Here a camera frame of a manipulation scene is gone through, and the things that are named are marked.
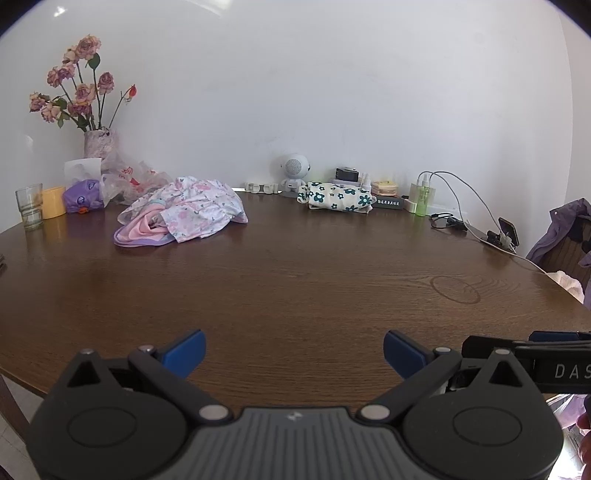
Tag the yellow pink round stack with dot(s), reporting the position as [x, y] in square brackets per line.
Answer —
[384, 188]

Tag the white plastic bracket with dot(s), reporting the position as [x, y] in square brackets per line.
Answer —
[261, 187]

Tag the purple puffer jacket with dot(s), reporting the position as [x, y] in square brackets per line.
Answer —
[561, 221]

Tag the green liquid bottle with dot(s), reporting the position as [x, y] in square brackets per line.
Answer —
[422, 201]

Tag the pink blue purple garment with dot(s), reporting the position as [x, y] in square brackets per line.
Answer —
[138, 233]

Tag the dried pink rose bouquet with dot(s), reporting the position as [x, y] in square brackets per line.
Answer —
[85, 92]

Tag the black smartphone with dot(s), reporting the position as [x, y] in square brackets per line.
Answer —
[509, 230]

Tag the small black camera box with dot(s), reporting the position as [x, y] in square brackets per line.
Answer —
[347, 174]

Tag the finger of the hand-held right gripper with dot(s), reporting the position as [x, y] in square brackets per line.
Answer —
[489, 345]

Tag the white robot speaker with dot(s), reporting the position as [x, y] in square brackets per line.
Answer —
[294, 168]

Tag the pink floral white dress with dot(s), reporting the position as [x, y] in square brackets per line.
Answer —
[198, 207]

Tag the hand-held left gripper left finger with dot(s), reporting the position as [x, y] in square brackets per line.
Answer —
[187, 353]

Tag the yellow cup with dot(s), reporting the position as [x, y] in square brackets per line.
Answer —
[54, 203]

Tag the white fluffy cloth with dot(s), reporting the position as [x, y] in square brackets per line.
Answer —
[568, 282]

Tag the black box white label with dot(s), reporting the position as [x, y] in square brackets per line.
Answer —
[388, 202]

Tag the pink mottled vase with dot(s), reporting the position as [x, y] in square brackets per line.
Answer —
[99, 145]

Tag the clear glass cup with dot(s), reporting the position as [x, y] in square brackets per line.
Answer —
[29, 207]

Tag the purple tissue pack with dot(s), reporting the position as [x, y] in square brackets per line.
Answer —
[83, 194]

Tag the clear plastic bag red print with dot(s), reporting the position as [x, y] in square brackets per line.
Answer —
[134, 180]

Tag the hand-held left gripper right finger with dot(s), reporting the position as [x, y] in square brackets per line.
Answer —
[404, 353]

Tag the white power strip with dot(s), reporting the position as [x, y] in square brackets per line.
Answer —
[410, 204]

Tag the wooden chair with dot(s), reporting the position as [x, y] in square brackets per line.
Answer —
[565, 258]

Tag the folded teal flower print cloth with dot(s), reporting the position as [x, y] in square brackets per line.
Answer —
[334, 197]

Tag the person's right hand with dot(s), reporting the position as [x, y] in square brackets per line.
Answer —
[586, 438]

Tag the small white bottle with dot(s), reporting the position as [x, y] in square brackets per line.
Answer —
[365, 181]

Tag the white charger plug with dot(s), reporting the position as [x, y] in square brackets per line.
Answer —
[425, 179]

